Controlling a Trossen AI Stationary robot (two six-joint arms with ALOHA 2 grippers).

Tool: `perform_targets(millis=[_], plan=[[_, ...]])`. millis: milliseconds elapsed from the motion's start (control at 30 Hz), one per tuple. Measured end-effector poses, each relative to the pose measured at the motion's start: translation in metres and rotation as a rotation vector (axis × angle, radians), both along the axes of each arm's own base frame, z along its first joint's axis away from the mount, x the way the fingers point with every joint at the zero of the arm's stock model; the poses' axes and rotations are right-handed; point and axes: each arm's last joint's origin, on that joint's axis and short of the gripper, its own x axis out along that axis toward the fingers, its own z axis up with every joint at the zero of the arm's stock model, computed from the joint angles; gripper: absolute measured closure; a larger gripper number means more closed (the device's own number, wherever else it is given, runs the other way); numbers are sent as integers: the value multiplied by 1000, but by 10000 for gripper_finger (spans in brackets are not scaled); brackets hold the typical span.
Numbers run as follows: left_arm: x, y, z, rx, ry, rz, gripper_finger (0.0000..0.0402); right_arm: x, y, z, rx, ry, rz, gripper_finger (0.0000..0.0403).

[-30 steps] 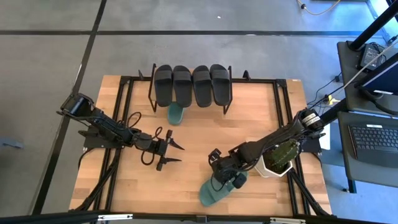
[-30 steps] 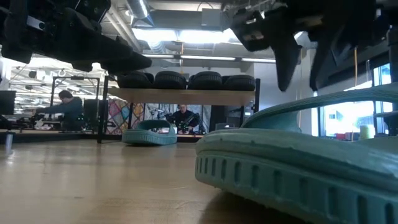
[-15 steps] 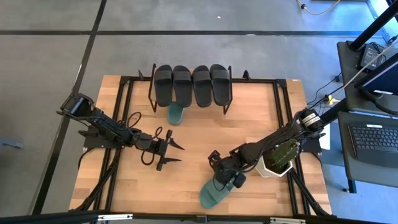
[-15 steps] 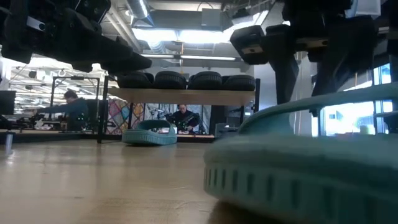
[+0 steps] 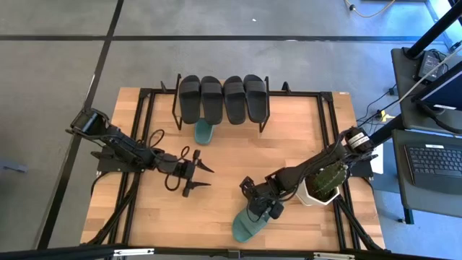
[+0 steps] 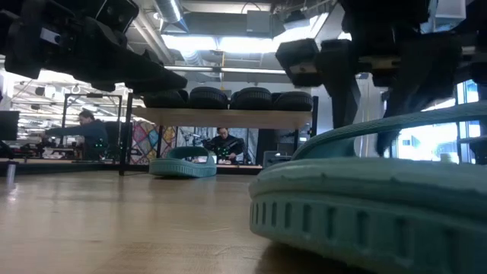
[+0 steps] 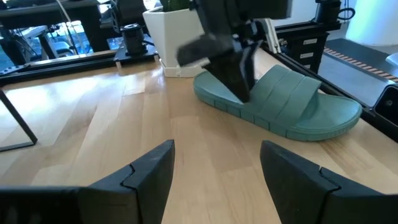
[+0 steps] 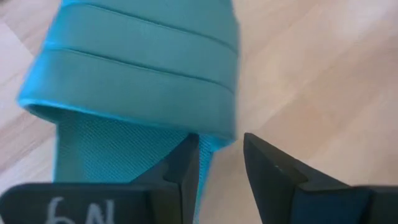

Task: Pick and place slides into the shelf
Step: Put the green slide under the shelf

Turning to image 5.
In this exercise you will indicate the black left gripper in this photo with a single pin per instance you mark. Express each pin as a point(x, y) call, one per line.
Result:
point(187, 171)

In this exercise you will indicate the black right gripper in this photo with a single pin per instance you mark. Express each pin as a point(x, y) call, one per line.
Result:
point(265, 191)

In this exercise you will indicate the green rubber slide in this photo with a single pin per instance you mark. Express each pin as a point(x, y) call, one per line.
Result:
point(245, 229)
point(204, 135)

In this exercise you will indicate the black rubber slide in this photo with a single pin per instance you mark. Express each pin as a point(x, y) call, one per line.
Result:
point(234, 101)
point(189, 99)
point(255, 99)
point(212, 101)

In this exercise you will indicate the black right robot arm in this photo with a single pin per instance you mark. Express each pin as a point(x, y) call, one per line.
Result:
point(317, 162)

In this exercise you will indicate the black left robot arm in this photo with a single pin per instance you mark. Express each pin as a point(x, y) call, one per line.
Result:
point(122, 148)

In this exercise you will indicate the white plant pot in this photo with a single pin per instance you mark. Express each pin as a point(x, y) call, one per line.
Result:
point(307, 196)

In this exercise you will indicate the green cactus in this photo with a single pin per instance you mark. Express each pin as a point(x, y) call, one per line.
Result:
point(328, 178)

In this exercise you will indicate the white paper sheet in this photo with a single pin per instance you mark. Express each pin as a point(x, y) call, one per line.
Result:
point(377, 164)

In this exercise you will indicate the black metal pole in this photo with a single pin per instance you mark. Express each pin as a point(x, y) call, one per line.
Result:
point(386, 130)
point(433, 29)

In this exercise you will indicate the yellow tape piece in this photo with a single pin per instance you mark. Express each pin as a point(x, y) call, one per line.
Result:
point(386, 116)

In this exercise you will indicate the grey desk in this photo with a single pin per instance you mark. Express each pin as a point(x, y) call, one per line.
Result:
point(426, 202)
point(408, 94)

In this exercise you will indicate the black keyboard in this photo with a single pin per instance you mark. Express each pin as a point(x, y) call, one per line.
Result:
point(433, 162)

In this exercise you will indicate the black computer monitor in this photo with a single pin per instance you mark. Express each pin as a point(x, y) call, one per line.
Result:
point(447, 90)

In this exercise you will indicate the black power adapter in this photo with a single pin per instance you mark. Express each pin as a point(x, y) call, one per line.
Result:
point(429, 63)

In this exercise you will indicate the black metal rig frame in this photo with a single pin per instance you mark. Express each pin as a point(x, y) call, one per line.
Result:
point(296, 94)

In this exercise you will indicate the black overhead camera beam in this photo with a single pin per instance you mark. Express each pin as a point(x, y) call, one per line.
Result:
point(72, 252)

